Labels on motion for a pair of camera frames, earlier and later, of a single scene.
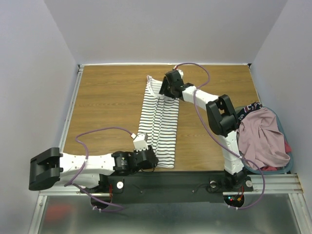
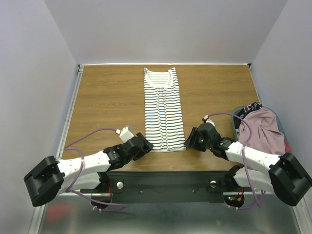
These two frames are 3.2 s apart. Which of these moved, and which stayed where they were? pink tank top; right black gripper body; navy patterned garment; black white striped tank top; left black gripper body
Moved: right black gripper body; black white striped tank top; left black gripper body
Stayed: pink tank top; navy patterned garment
